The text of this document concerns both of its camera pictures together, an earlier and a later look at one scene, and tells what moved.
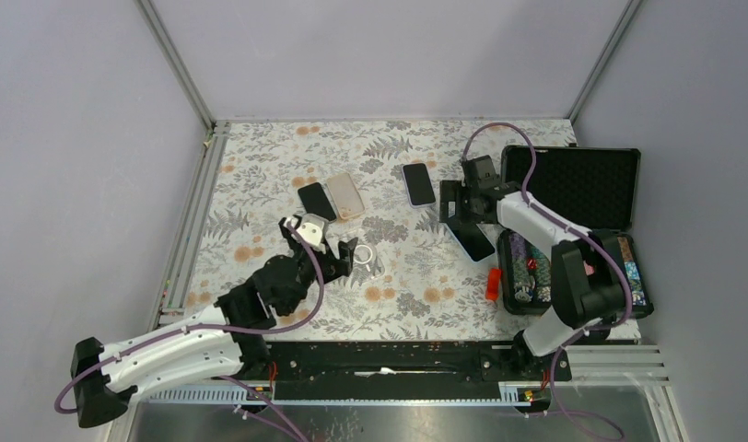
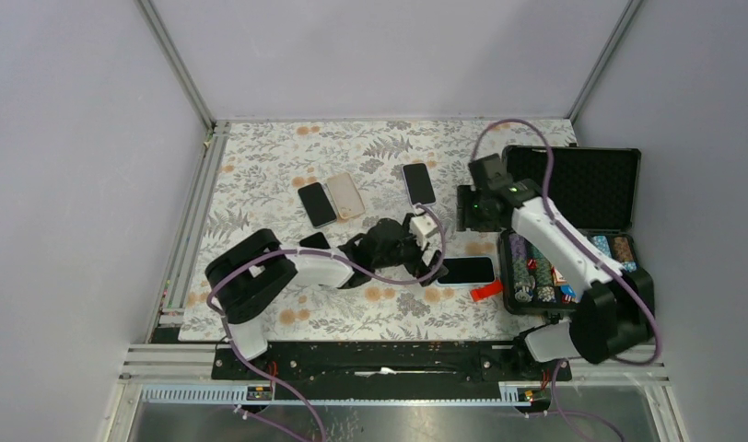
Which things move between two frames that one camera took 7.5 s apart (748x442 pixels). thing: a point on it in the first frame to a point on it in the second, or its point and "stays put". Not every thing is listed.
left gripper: (342, 264) to (417, 264)
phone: (473, 240) to (468, 272)
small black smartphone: (316, 202) stays put
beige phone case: (345, 194) stays put
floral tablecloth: (381, 180) stays put
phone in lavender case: (418, 185) stays put
